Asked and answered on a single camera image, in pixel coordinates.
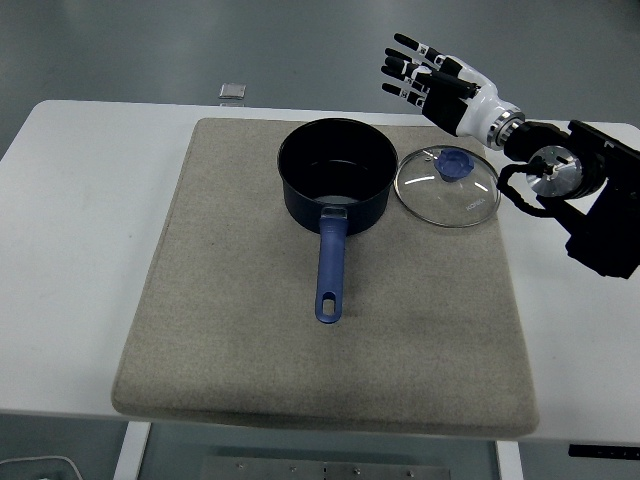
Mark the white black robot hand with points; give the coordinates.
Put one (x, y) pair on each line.
(477, 102)

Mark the glass pot lid blue knob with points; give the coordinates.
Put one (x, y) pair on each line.
(450, 200)

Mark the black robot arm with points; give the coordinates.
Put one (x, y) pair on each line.
(600, 215)

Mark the small metal floor plate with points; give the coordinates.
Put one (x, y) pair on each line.
(232, 90)

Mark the beige fabric mat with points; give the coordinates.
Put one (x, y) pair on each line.
(250, 300)

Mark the white table leg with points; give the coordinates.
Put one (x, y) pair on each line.
(131, 452)
(509, 462)

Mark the black table control panel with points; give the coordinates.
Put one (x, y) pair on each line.
(605, 451)

